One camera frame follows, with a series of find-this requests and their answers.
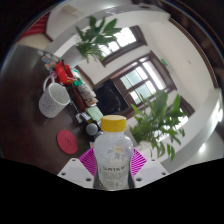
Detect flat round red coaster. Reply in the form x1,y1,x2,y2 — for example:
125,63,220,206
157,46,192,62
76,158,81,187
56,129,79,155

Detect dark grey cylindrical device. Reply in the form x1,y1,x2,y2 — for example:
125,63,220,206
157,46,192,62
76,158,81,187
85,122,100,137

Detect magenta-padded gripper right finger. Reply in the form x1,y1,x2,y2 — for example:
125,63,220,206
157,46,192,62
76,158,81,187
127,147,170,190

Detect green paper pad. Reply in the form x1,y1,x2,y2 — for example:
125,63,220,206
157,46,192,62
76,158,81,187
85,105,104,123

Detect large potted green plant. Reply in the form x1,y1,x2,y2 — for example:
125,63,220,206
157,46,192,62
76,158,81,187
129,89,188,163

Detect red carpeted stairs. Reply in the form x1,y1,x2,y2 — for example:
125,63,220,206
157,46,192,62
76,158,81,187
21,12,51,38

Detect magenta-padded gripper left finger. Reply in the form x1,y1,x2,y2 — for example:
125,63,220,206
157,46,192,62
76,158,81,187
57,147,98,190

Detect clear yellow-capped drink bottle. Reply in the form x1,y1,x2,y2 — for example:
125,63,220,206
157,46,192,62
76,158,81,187
93,114,135,192

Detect dark wooden framed window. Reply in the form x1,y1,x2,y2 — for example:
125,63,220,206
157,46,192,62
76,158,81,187
99,25,148,67

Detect small potted green plant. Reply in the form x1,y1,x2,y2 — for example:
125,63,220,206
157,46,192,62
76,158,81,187
62,15,123,69

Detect red plastic basket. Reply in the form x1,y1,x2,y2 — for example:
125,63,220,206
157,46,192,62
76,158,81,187
54,59,77,86

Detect brown box of snacks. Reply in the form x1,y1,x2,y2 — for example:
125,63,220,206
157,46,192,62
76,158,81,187
71,81,98,113

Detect dark wooden glazed door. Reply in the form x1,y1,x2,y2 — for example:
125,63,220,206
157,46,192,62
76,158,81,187
110,50,196,119

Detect black office chair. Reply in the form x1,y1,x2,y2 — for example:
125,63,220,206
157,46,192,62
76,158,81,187
93,79,130,117

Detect white speckled mug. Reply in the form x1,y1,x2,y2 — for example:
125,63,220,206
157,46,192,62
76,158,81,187
38,74,72,119

